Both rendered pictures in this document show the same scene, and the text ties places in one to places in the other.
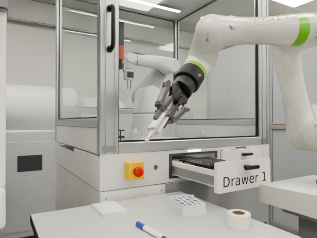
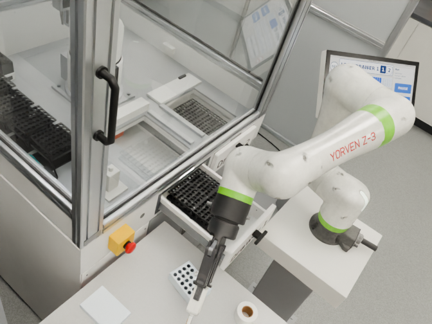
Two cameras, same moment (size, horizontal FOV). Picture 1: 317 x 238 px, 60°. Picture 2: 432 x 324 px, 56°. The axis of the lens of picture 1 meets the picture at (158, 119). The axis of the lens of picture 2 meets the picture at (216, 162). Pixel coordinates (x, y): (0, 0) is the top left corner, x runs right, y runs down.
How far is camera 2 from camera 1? 108 cm
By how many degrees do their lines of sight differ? 54
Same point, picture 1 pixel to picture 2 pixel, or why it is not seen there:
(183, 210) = not seen: hidden behind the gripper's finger
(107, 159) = (90, 246)
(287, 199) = (283, 258)
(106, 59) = (92, 151)
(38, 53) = not seen: outside the picture
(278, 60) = (331, 110)
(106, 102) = (90, 198)
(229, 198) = not seen: hidden behind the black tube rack
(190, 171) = (188, 227)
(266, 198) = (261, 245)
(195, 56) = (246, 187)
